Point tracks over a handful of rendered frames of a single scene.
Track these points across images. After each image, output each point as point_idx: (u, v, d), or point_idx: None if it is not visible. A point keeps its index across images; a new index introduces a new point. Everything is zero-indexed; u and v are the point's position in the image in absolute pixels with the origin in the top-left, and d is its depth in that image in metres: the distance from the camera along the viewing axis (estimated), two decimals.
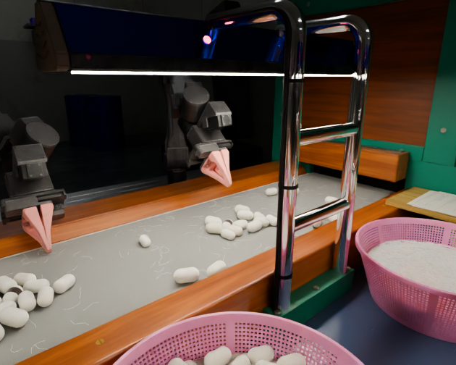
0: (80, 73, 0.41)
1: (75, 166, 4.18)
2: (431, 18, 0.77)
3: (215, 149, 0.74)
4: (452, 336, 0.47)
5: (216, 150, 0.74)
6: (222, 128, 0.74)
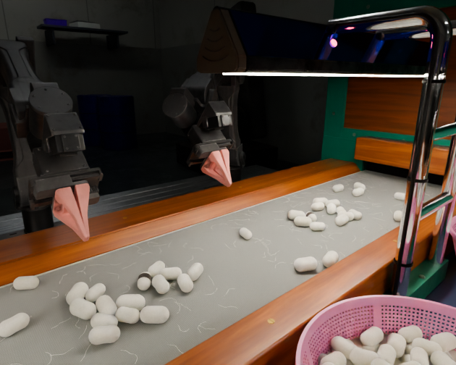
0: (233, 74, 0.44)
1: (91, 166, 4.21)
2: None
3: (215, 149, 0.74)
4: None
5: (216, 150, 0.73)
6: (222, 128, 0.74)
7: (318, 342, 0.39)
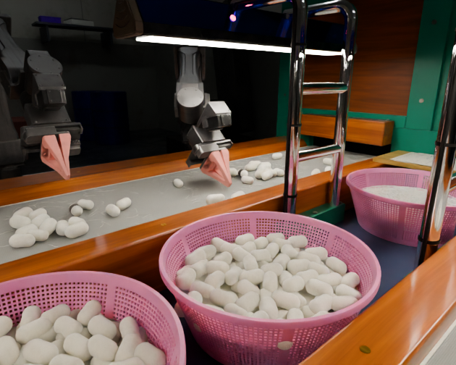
0: (143, 40, 0.56)
1: (83, 158, 4.33)
2: (410, 7, 0.92)
3: (215, 149, 0.74)
4: (417, 241, 0.63)
5: (216, 150, 0.73)
6: (222, 128, 0.74)
7: (199, 240, 0.51)
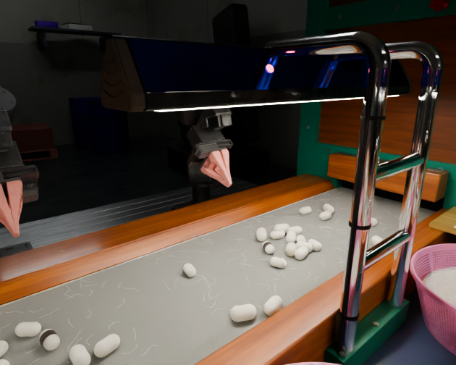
0: None
1: (81, 170, 4.16)
2: None
3: (215, 149, 0.74)
4: None
5: (216, 150, 0.73)
6: (222, 128, 0.74)
7: None
